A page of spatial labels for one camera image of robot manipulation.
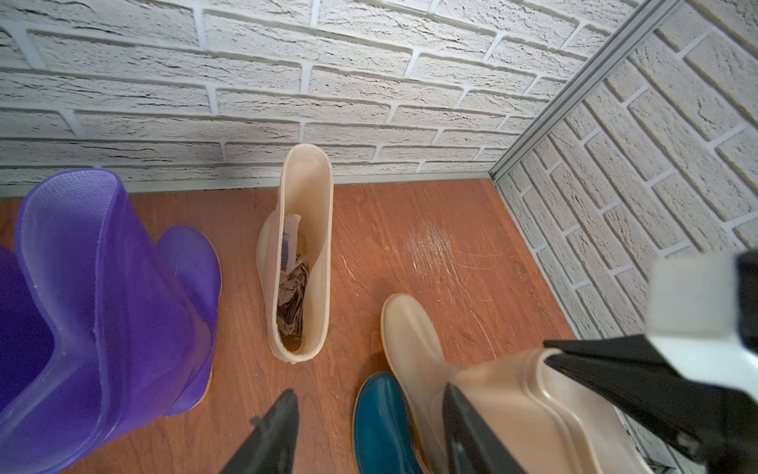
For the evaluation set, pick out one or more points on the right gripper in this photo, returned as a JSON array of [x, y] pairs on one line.
[[709, 338]]

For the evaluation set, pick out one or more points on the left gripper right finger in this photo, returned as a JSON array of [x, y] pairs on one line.
[[471, 444]]

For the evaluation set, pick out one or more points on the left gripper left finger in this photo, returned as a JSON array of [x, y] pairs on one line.
[[271, 446]]

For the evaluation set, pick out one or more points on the beige rain boot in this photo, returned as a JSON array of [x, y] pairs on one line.
[[294, 256], [547, 421]]

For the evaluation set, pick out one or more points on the teal rain boot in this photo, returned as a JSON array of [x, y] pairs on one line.
[[383, 440]]

